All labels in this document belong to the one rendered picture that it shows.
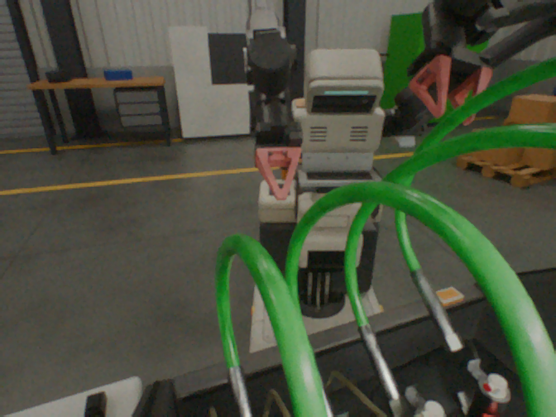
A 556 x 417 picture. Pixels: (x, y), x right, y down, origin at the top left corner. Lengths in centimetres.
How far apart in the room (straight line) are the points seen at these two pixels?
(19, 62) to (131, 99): 205
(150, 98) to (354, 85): 436
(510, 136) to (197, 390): 51
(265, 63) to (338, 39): 659
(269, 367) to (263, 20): 57
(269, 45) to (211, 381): 50
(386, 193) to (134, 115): 510
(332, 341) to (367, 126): 68
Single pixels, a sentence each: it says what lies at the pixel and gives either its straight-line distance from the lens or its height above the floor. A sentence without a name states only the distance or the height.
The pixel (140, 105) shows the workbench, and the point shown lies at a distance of 521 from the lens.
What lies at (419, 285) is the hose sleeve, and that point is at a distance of 46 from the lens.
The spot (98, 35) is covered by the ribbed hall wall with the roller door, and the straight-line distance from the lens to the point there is 654.
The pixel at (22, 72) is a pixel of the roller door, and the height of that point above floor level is 95.
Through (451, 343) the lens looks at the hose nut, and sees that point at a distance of 45.
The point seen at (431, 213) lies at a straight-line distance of 18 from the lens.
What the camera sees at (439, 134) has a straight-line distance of 40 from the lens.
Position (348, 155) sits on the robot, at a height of 109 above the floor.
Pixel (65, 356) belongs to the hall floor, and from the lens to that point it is 214.
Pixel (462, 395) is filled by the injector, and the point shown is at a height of 106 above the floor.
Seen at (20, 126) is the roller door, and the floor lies 16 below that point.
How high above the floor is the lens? 142
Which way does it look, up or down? 27 degrees down
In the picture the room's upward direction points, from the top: straight up
